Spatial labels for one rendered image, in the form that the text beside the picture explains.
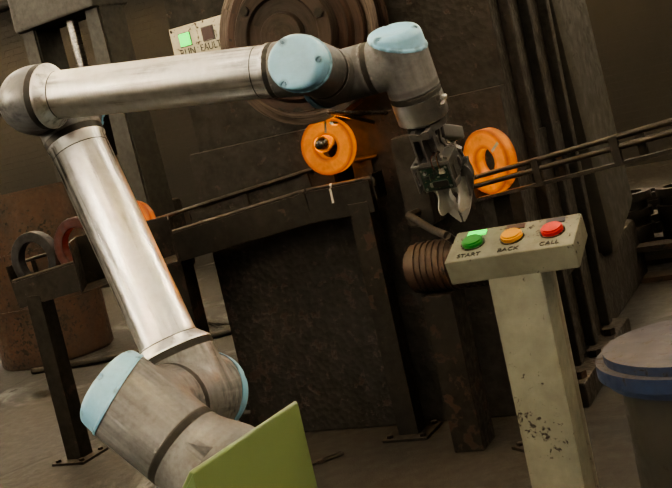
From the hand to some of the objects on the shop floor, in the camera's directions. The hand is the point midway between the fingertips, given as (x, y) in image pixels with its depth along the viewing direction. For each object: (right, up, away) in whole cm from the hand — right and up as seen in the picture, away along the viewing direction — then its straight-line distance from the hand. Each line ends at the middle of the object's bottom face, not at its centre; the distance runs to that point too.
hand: (462, 212), depth 192 cm
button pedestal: (+22, -63, +6) cm, 67 cm away
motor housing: (+16, -57, +75) cm, 95 cm away
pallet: (+92, -19, +267) cm, 283 cm away
